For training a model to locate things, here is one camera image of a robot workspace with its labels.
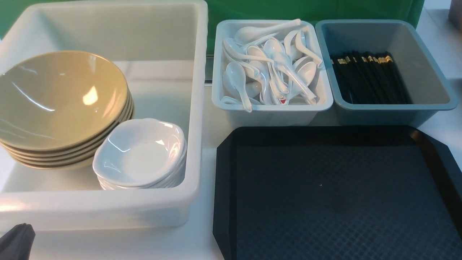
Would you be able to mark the white square sauce dish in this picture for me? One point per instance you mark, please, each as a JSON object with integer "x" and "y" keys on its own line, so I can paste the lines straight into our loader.
{"x": 139, "y": 152}

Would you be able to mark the white ceramic soup spoon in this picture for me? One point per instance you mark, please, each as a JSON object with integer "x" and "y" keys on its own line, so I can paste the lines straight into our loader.
{"x": 250, "y": 33}

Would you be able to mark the beige noodle bowl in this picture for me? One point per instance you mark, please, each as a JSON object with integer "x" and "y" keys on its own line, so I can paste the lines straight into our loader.
{"x": 59, "y": 99}

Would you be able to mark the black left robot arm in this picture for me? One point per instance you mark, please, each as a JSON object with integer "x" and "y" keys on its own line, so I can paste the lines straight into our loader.
{"x": 17, "y": 243}

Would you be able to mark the bottom stacked beige bowl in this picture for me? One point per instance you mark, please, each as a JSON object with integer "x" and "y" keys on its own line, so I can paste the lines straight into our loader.
{"x": 74, "y": 160}

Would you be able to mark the top stacked beige bowl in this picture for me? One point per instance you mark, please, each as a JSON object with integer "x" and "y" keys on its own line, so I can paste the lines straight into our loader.
{"x": 81, "y": 146}

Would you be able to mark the white spoon in bin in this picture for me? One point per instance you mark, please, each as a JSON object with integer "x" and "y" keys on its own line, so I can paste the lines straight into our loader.
{"x": 237, "y": 77}

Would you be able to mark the white spoon bin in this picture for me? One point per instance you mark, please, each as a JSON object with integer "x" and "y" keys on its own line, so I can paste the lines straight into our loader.
{"x": 286, "y": 79}

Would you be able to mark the top stacked white dish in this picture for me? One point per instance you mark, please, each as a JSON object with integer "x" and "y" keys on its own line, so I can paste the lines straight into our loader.
{"x": 175, "y": 177}

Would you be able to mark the large white plastic tub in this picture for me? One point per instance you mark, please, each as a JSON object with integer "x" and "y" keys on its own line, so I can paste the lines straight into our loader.
{"x": 160, "y": 45}

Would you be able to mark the bundle of black chopsticks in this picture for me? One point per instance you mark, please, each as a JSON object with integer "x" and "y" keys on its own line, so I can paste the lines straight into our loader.
{"x": 369, "y": 79}

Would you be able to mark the blue-grey chopstick bin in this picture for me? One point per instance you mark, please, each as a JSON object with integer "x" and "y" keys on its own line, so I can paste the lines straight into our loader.
{"x": 429, "y": 90}

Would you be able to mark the black plastic serving tray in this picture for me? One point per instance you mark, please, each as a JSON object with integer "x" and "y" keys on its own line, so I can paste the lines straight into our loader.
{"x": 336, "y": 193}

